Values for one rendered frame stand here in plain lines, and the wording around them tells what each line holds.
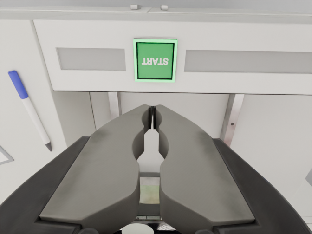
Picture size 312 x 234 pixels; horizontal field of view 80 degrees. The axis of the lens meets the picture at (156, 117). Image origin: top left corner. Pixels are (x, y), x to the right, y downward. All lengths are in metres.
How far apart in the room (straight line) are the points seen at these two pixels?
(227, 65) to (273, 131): 0.32
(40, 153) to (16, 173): 0.08
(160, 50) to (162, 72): 0.03
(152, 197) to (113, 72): 0.40
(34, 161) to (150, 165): 0.29
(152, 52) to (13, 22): 0.17
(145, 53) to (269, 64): 0.17
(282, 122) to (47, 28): 0.52
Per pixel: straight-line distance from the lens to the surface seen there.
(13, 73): 0.32
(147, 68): 0.26
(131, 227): 0.67
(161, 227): 0.66
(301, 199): 0.98
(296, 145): 0.63
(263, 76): 0.31
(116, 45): 0.26
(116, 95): 0.41
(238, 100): 0.44
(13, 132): 0.39
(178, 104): 0.45
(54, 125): 0.34
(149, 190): 0.55
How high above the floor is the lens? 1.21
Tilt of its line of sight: 59 degrees down
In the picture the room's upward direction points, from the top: 179 degrees counter-clockwise
